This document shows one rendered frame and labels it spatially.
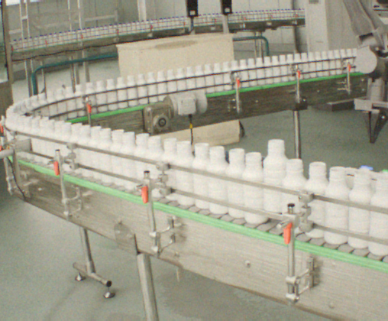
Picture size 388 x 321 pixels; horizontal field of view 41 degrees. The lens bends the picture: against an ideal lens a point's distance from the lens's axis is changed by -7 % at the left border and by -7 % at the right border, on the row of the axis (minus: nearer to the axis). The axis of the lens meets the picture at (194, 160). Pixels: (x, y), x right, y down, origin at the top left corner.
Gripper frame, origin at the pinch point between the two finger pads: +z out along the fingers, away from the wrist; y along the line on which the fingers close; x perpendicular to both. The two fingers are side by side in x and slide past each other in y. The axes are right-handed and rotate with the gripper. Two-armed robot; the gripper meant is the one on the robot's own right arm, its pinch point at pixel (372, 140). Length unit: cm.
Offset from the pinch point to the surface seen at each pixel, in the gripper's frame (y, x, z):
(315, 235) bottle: -3.4, -14.9, 23.4
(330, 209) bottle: 1.2, -18.3, 17.0
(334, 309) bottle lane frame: 4.4, -12.4, 39.5
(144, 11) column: -878, 627, -266
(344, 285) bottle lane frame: 6.9, -14.9, 32.8
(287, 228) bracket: -3.7, -26.2, 21.9
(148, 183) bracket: -48, -26, 19
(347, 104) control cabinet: -307, 546, -80
